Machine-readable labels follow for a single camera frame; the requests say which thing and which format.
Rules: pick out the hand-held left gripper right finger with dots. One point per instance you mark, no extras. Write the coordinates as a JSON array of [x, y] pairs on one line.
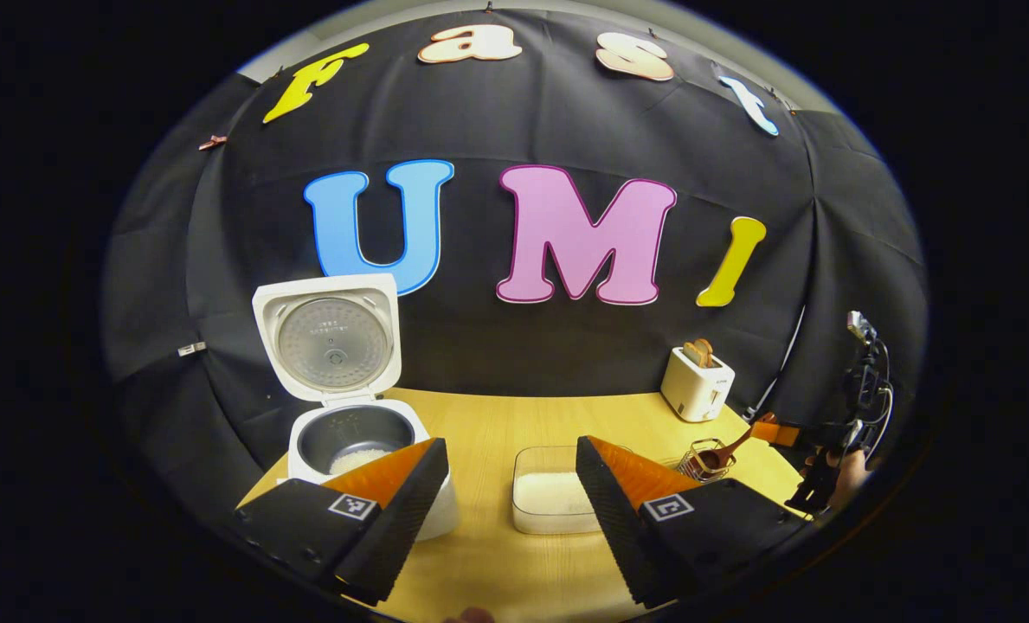
[[618, 528]]

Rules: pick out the black backdrop cloth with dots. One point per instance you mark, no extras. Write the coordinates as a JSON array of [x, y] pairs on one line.
[[497, 346]]

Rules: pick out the white rice cooker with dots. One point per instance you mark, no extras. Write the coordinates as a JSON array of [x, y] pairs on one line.
[[332, 342]]

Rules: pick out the toasted bread slice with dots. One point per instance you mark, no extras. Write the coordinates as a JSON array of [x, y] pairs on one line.
[[692, 355], [704, 350]]

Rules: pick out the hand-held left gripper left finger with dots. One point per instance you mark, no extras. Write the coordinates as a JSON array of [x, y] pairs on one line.
[[410, 519]]

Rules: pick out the pink cloth clip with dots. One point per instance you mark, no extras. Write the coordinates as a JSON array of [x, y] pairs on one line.
[[212, 143]]

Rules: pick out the clear plastic container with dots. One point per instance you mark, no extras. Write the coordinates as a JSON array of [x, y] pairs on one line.
[[531, 459]]

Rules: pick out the white rice heap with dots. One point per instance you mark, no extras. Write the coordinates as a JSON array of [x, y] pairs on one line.
[[358, 460], [549, 495]]

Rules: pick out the white toaster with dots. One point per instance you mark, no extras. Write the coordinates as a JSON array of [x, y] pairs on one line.
[[691, 389]]

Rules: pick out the brown wooden spoon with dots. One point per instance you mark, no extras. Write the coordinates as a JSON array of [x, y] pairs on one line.
[[722, 454]]

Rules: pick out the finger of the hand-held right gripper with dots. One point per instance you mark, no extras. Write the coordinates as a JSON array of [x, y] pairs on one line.
[[782, 431]]

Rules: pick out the white cloth tag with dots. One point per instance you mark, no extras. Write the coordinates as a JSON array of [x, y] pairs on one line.
[[191, 349]]

